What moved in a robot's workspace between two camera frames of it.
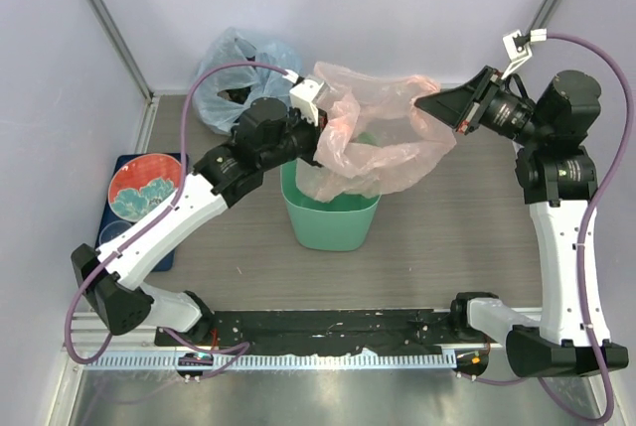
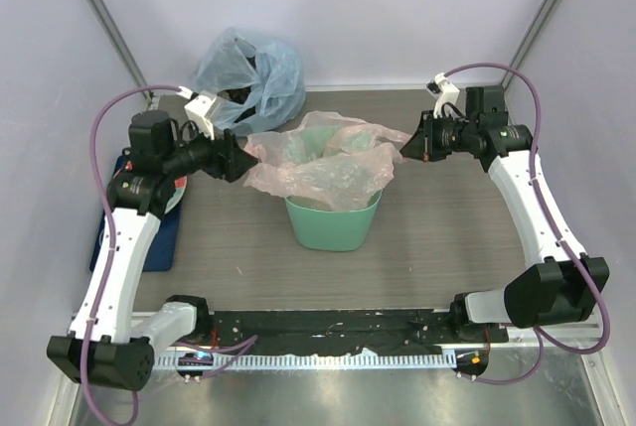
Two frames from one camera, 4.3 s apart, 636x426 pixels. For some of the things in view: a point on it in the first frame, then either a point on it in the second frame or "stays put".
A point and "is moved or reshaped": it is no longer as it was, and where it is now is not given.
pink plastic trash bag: x=376 y=140 is moved or reshaped
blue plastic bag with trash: x=222 y=94 stays put
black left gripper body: x=307 y=136 -> x=220 y=165
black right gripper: x=462 y=107 -> x=423 y=144
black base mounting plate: x=335 y=332 stays put
